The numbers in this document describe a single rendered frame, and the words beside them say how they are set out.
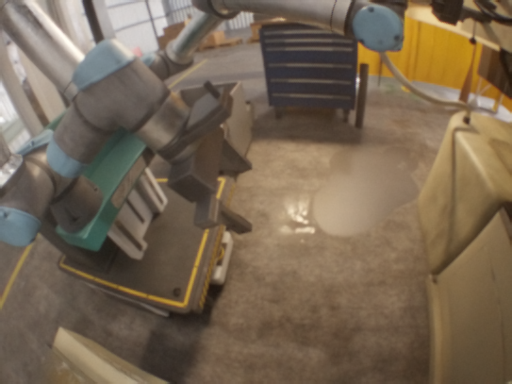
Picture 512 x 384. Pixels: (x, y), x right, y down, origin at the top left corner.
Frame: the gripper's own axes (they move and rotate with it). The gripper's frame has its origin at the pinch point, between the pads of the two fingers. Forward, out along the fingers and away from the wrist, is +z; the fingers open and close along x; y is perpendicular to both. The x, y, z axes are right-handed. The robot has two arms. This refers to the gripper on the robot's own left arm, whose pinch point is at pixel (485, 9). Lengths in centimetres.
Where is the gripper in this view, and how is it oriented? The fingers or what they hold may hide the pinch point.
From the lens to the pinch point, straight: 67.1
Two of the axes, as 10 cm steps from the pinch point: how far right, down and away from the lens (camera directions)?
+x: 2.1, 3.8, 9.0
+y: 1.4, -9.2, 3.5
